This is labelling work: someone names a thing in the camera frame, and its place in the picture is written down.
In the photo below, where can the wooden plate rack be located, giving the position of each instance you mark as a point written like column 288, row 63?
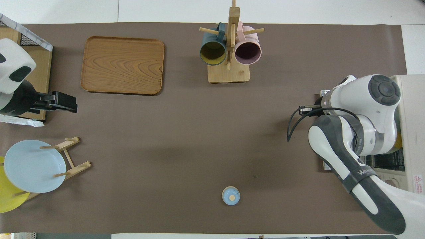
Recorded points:
column 78, row 167

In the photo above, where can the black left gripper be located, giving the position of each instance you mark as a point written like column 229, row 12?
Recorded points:
column 46, row 103

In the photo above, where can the brown table mat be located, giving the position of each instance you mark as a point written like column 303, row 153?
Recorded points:
column 186, row 132

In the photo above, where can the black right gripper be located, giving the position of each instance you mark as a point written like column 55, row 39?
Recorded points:
column 312, row 111

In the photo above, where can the dark teal mug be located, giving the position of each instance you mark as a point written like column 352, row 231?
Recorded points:
column 212, row 53

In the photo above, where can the white toaster oven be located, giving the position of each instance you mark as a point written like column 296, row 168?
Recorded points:
column 413, row 116

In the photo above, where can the wooden mug tree stand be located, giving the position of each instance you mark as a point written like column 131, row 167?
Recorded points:
column 229, row 74

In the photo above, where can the light blue plate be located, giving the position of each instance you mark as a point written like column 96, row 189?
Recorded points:
column 31, row 167

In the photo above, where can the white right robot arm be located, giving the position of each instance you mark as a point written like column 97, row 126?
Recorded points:
column 352, row 96

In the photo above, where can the wooden serving tray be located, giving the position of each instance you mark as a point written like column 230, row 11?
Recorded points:
column 123, row 64

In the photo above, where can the pink mug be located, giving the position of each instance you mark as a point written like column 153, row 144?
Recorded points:
column 248, row 51

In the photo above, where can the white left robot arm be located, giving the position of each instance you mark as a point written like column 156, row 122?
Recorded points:
column 13, row 63

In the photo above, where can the silver oven knob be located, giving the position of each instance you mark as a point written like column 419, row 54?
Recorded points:
column 393, row 183

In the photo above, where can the yellow plate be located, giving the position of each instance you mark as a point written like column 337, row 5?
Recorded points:
column 8, row 199

